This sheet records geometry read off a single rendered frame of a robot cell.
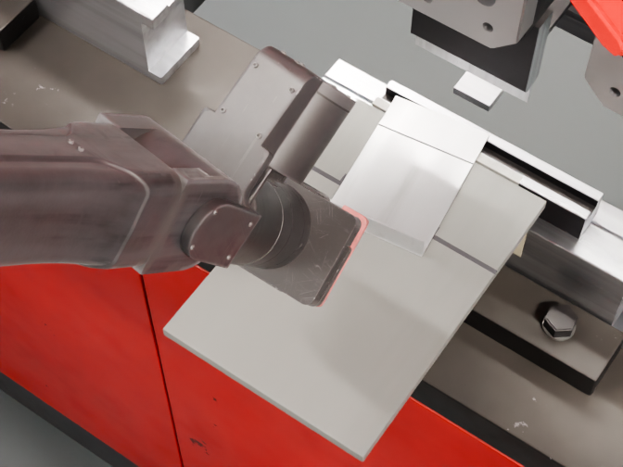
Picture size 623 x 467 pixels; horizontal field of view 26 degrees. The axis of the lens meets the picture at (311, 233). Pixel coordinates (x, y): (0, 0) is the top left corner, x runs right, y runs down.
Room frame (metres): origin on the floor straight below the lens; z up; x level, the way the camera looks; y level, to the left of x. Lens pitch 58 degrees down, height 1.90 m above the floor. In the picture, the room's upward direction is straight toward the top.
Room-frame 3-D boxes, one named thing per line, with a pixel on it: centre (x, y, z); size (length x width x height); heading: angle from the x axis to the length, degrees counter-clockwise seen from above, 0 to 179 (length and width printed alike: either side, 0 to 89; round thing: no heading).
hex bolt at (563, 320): (0.52, -0.20, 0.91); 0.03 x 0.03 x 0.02
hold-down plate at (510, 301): (0.57, -0.12, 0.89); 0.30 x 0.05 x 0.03; 55
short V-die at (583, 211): (0.63, -0.14, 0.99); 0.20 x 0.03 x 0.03; 55
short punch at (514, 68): (0.65, -0.12, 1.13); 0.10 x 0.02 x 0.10; 55
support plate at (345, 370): (0.52, -0.04, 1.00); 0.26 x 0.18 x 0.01; 145
